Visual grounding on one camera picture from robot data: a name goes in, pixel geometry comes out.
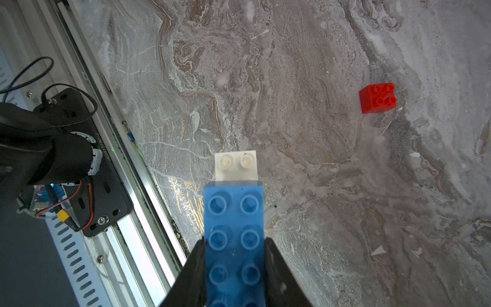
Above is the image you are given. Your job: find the aluminium mounting rail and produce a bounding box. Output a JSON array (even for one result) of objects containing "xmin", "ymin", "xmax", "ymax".
[{"xmin": 0, "ymin": 0, "xmax": 189, "ymax": 307}]

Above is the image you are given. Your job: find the light blue long lego brick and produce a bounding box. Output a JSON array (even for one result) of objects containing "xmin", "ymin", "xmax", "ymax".
[{"xmin": 203, "ymin": 181, "xmax": 266, "ymax": 306}]

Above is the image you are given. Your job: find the white long lego brick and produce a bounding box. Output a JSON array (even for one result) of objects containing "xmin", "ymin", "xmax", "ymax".
[{"xmin": 214, "ymin": 150, "xmax": 258, "ymax": 182}]

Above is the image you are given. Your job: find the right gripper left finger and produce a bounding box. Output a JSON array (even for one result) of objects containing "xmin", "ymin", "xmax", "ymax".
[{"xmin": 160, "ymin": 238, "xmax": 207, "ymax": 307}]

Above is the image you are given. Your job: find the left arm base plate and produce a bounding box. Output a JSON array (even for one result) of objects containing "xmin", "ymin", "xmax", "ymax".
[{"xmin": 34, "ymin": 86, "xmax": 132, "ymax": 237}]

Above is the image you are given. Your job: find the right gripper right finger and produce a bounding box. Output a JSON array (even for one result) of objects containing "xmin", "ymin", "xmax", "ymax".
[{"xmin": 264, "ymin": 237, "xmax": 313, "ymax": 307}]

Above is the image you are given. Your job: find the red square lego brick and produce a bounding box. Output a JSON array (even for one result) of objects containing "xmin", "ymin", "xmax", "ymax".
[{"xmin": 359, "ymin": 83, "xmax": 397, "ymax": 114}]

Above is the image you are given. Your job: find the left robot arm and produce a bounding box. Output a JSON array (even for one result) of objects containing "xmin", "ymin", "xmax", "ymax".
[{"xmin": 1, "ymin": 103, "xmax": 94, "ymax": 206}]

